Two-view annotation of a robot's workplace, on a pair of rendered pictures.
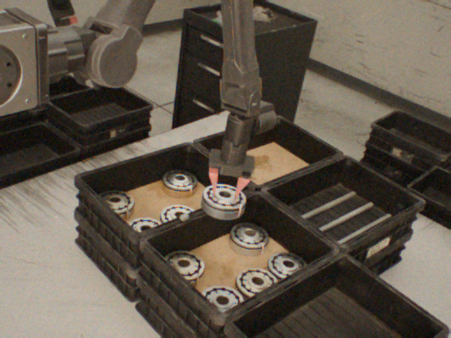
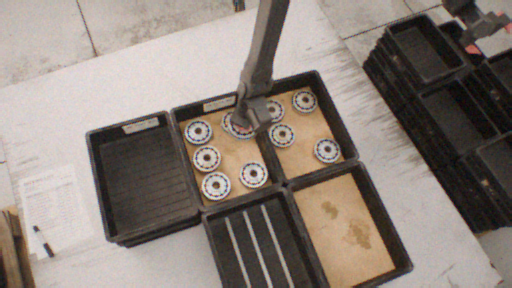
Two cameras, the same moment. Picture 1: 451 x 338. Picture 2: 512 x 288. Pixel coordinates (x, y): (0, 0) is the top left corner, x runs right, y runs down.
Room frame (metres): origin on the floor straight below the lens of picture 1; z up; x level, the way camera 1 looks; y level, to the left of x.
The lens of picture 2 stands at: (1.27, -0.47, 2.07)
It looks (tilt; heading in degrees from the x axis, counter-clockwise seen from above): 67 degrees down; 107
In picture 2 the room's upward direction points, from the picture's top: 11 degrees clockwise
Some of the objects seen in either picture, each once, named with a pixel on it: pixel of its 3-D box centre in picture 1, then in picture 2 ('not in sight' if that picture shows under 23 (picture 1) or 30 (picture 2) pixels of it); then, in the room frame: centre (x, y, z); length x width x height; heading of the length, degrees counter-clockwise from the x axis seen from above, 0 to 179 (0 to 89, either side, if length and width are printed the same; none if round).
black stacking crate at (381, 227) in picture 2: (266, 164); (342, 229); (1.56, -0.12, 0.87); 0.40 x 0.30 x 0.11; 137
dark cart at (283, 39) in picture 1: (240, 91); not in sight; (3.04, 0.00, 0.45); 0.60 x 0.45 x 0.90; 142
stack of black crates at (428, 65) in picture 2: not in sight; (406, 68); (1.68, 1.10, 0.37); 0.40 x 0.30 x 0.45; 142
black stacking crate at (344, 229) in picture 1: (339, 213); (262, 259); (1.35, -0.34, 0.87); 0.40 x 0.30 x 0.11; 137
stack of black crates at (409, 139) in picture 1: (405, 169); not in sight; (2.59, -0.92, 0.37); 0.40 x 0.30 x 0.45; 53
